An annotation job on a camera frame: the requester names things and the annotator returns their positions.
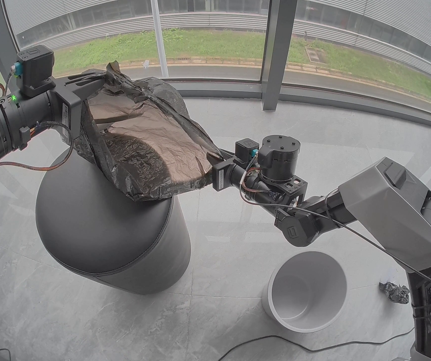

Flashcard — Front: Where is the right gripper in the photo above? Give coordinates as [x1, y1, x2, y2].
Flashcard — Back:
[207, 149, 264, 193]

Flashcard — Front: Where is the white trash bin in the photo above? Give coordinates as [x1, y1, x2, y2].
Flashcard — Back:
[261, 251, 348, 333]

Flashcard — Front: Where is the black plastic bag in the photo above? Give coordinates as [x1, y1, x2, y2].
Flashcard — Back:
[78, 62, 225, 202]

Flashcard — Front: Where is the crumpled black plastic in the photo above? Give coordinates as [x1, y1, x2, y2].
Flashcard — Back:
[379, 281, 411, 305]

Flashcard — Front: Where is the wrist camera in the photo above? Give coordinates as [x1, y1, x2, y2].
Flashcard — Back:
[11, 45, 55, 98]
[235, 138, 260, 165]

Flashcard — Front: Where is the dark grey round chair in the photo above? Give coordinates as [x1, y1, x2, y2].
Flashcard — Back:
[35, 77, 192, 296]

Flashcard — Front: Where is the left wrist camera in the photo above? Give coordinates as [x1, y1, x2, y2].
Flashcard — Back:
[11, 45, 55, 98]

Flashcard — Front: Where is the window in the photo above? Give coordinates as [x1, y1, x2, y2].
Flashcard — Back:
[0, 0, 431, 142]

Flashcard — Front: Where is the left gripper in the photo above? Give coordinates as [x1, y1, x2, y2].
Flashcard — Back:
[3, 72, 108, 152]

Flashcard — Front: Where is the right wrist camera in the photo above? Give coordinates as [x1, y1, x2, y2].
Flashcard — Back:
[235, 138, 260, 165]

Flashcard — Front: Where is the black cable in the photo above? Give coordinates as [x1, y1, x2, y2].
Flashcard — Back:
[217, 327, 415, 361]

